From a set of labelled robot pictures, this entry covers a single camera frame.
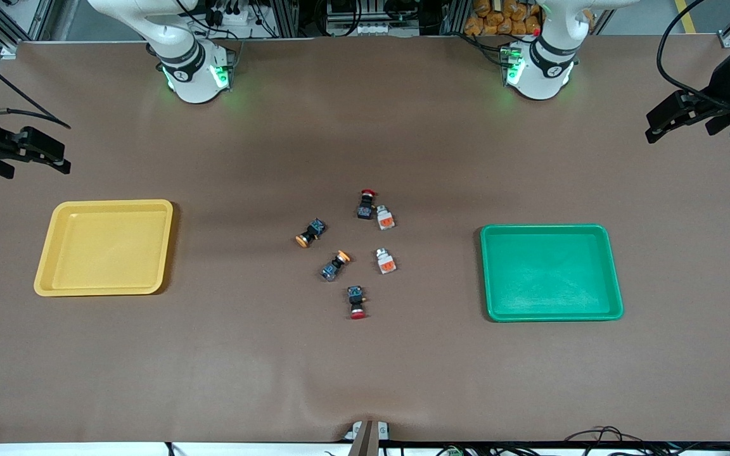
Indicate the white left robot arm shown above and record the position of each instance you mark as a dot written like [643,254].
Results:
[539,76]

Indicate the green plastic tray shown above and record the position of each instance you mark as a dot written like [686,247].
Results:
[552,272]

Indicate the white power strip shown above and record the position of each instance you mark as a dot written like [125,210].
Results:
[365,29]

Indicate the tan post with white bracket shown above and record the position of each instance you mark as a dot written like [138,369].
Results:
[366,438]

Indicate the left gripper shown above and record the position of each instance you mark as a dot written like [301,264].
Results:
[722,88]

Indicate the brown table mat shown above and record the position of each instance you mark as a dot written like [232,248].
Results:
[365,139]

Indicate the green terminal connector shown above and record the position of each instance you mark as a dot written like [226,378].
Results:
[452,451]

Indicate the power strip with black plugs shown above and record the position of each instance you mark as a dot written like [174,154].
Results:
[232,16]

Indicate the yellow push button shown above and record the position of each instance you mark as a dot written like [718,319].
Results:
[312,232]
[334,266]

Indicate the yellow plastic tray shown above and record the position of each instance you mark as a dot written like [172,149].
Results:
[102,250]

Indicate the aluminium frame post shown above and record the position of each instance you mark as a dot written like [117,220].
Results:
[286,16]
[454,16]

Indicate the green button white orange housing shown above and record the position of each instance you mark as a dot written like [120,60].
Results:
[386,261]
[385,218]

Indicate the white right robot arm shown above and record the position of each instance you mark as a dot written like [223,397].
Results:
[194,76]

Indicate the pile of orange objects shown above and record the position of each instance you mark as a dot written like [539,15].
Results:
[504,16]

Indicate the red mushroom push button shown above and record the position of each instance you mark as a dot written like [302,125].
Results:
[357,301]
[365,209]

